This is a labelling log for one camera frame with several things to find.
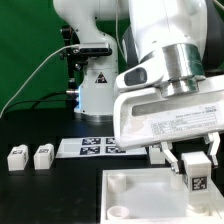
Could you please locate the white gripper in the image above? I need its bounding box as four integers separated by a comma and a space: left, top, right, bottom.
113, 74, 224, 175

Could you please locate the white square tabletop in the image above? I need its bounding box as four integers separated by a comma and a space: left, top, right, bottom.
100, 168, 224, 224

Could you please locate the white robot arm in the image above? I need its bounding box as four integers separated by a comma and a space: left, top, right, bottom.
74, 0, 224, 173

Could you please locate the white sheet with tags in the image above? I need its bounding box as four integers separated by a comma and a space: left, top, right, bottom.
56, 137, 146, 158

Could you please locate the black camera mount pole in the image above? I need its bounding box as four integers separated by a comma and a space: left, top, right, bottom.
60, 25, 79, 109

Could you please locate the black camera on mount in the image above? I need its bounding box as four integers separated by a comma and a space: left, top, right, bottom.
59, 42, 113, 64

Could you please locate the black cable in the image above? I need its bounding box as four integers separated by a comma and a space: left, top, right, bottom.
2, 91, 73, 116

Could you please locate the white cable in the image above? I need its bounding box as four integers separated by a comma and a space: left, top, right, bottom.
0, 43, 81, 118

